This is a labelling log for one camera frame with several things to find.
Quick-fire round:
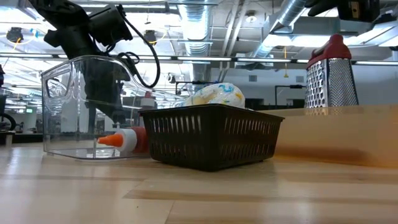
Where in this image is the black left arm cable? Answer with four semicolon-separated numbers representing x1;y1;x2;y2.
116;12;161;90

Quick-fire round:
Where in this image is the silver slanted ventilation duct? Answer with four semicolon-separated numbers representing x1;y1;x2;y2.
251;0;315;58

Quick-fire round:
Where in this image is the sprinkled frosted donut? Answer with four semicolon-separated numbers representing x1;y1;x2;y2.
183;82;246;109

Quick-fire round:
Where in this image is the black rig frame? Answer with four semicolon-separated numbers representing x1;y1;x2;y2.
0;52;398;67

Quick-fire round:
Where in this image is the yellow hanging cord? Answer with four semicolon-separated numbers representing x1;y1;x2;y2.
283;46;289;78

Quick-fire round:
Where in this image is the steel grater with red handle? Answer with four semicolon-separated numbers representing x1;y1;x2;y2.
304;33;359;108

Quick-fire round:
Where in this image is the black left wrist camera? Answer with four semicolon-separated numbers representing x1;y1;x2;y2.
89;4;134;47

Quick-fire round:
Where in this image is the black hanging ceiling lamp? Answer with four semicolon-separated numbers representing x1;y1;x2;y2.
143;29;158;46
6;27;24;44

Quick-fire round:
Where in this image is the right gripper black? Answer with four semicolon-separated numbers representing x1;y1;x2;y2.
304;0;381;23

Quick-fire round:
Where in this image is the clear plastic storage bin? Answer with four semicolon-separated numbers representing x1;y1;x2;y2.
41;55;187;161

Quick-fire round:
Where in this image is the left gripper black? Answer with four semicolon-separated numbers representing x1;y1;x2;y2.
43;21;128;125

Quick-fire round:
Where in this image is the silver upright ventilation duct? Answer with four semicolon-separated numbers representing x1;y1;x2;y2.
177;0;218;94

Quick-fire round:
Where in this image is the black slotted plastic basket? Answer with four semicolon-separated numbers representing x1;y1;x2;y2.
139;103;285;172

